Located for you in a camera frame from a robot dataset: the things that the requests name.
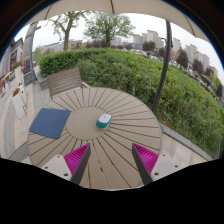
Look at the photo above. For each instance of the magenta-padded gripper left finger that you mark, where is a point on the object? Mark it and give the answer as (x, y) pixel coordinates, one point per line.
(60, 166)

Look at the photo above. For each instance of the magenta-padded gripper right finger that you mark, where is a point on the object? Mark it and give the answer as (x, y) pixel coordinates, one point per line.
(163, 165)

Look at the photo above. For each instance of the white and teal computer mouse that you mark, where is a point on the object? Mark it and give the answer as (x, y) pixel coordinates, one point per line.
(104, 120)

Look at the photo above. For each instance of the blue rectangular mouse pad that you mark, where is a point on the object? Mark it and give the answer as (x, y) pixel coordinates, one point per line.
(49, 122)

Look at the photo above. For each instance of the white planter with flowers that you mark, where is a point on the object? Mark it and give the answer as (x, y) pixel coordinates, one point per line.
(18, 105)
(18, 71)

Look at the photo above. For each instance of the grey slatted outdoor chair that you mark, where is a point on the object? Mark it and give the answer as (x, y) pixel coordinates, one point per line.
(64, 81)

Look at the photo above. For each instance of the dark curved parasol pole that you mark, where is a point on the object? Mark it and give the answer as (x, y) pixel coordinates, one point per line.
(163, 76)

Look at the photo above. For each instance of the green trimmed hedge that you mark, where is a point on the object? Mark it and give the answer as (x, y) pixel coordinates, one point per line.
(133, 73)

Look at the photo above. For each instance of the tall grey sign pillar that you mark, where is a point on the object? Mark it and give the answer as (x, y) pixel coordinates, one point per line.
(28, 50)

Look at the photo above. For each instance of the distant apartment buildings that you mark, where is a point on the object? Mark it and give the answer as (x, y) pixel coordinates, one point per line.
(152, 36)

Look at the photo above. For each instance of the bare-trunked leaning tree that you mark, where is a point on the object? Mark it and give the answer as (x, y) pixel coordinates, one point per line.
(66, 35)

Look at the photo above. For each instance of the round leafy green tree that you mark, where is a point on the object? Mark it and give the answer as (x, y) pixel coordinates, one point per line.
(108, 26)

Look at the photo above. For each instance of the beige parasol canopy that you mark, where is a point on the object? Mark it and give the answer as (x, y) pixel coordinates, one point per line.
(133, 6)

